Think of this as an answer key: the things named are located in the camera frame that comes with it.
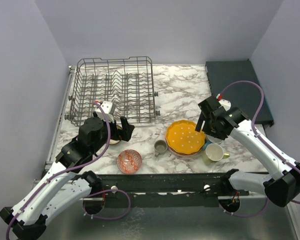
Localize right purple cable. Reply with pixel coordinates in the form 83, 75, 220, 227
218, 80, 300, 218

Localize orange polka dot plate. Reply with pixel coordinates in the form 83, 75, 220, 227
165, 119, 206, 154

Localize dark brown cream bowl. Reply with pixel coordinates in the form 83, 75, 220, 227
109, 125, 122, 145

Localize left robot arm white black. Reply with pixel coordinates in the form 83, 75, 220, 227
0, 115, 135, 240

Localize grey wire dish rack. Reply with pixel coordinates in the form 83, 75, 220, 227
64, 56, 159, 127

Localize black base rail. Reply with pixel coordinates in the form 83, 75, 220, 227
69, 172, 251, 210

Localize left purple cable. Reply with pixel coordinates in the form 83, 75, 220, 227
4, 101, 112, 240

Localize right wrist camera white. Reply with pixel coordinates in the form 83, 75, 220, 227
216, 93, 231, 111

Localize blue floral mug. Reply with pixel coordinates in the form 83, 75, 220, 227
202, 134, 224, 151

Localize red patterned bowl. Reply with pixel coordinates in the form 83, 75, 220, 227
116, 149, 143, 174

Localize yellow green mug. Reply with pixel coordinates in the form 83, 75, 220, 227
202, 143, 230, 164

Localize small grey cup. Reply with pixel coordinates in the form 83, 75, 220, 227
154, 139, 168, 157

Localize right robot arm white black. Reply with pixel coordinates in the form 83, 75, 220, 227
195, 96, 300, 207

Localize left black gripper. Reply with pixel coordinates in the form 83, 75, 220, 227
91, 111, 135, 155

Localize purple cable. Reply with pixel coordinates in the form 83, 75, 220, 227
4, 101, 112, 240
218, 80, 300, 218

